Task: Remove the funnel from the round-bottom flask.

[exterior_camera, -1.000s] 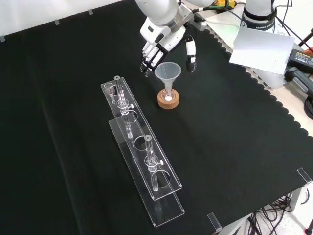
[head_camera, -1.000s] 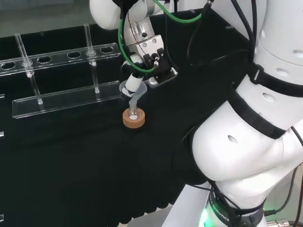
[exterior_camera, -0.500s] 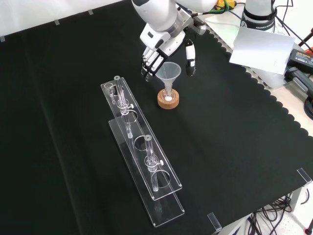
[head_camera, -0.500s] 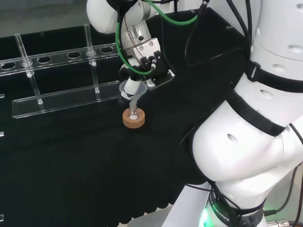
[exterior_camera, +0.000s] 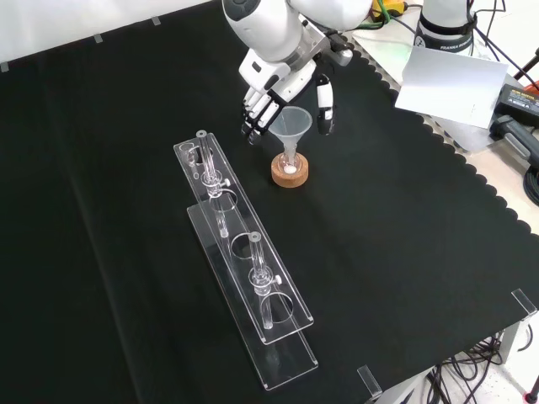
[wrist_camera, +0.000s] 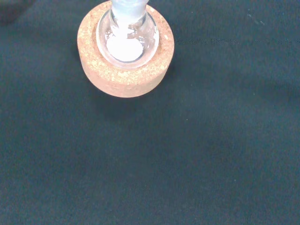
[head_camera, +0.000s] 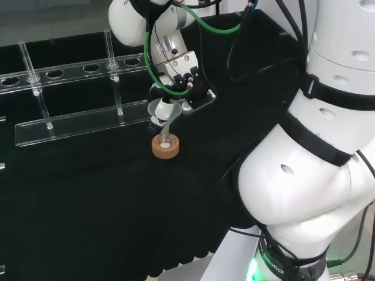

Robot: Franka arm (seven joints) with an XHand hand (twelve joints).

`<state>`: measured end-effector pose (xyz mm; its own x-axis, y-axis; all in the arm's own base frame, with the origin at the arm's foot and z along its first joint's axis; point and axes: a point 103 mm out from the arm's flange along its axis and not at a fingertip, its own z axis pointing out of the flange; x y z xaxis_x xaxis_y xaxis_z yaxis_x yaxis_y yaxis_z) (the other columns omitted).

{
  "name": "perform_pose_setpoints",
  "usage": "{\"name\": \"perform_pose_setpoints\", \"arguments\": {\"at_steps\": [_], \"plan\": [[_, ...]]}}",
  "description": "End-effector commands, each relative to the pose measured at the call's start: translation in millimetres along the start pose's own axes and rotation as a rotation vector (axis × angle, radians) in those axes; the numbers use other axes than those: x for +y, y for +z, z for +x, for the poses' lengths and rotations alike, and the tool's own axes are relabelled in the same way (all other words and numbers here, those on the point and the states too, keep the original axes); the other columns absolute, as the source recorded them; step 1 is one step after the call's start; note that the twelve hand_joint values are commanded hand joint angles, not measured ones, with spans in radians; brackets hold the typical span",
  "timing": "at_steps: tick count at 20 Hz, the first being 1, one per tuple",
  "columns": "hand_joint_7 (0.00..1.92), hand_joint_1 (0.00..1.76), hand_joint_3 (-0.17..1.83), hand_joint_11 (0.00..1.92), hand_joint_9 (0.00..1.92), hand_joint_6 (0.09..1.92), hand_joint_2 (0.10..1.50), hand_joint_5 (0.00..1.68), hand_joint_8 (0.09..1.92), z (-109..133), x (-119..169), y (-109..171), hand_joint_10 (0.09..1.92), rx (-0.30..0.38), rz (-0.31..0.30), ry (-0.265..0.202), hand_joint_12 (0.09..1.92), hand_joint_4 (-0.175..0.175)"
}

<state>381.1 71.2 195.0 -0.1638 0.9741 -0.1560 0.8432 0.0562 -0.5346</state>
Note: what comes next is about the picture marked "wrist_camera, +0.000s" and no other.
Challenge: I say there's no black cloth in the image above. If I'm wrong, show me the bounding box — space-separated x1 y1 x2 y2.
0 0 300 225

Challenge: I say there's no cork ring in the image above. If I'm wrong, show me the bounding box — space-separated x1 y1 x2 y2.
76 0 175 98

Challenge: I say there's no round-bottom glass flask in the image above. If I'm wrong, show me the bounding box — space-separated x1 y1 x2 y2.
96 0 160 70

